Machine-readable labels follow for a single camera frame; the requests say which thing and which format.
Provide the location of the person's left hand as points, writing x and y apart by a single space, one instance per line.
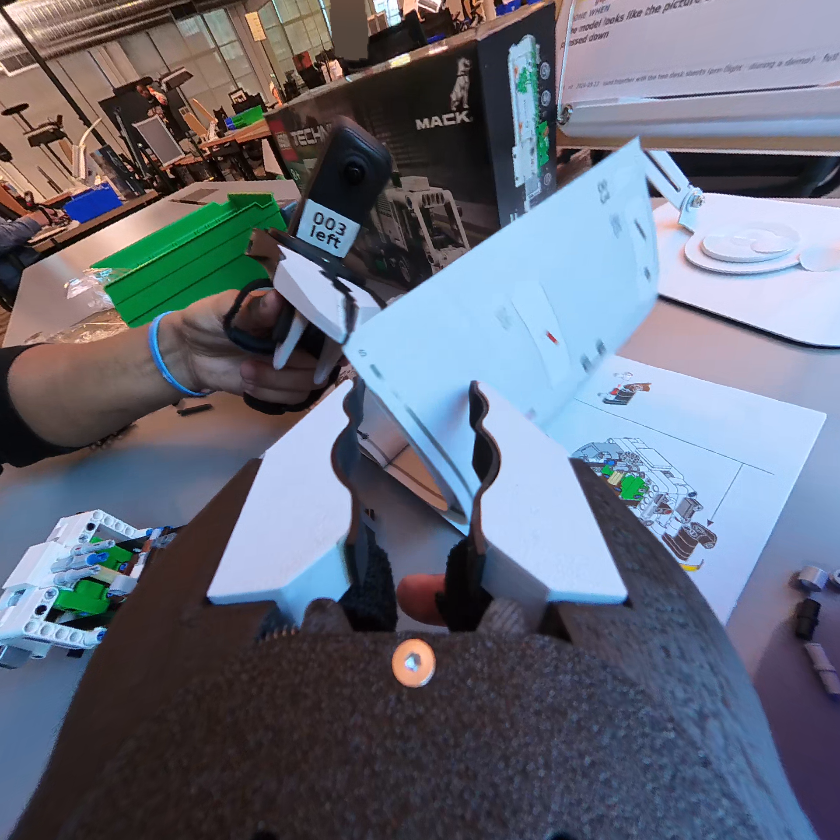
203 341

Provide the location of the person's left forearm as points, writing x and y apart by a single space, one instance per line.
79 394

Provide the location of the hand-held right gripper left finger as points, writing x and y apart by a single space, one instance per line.
282 518

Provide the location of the small green bin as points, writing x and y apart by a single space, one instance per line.
246 118

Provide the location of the grey lego connector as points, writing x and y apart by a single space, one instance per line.
810 579

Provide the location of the black lego pin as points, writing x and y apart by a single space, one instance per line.
195 409

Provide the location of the blue wristband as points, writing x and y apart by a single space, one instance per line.
157 358

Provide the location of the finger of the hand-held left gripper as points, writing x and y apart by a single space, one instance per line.
362 310
305 292

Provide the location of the black lego set box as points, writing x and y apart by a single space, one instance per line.
433 131

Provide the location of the person's right hand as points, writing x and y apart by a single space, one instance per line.
423 600

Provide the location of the clear plastic bag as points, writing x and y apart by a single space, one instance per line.
85 315

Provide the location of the blue plastic bin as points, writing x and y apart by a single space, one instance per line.
95 203

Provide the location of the white round disc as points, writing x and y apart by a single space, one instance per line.
820 259

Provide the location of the white stand arm with base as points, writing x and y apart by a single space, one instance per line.
741 246

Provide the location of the tilted grey monitor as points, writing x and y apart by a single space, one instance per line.
159 141

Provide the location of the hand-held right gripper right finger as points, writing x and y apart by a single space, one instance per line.
551 525

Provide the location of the lego instruction booklet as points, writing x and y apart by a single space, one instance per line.
492 315

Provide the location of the green plastic tray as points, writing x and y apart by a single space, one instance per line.
184 262

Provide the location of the white green lego model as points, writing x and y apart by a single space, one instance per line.
52 577

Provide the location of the short black lego connector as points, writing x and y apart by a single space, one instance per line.
807 618

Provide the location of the pale lego axle pin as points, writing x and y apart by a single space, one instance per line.
823 666

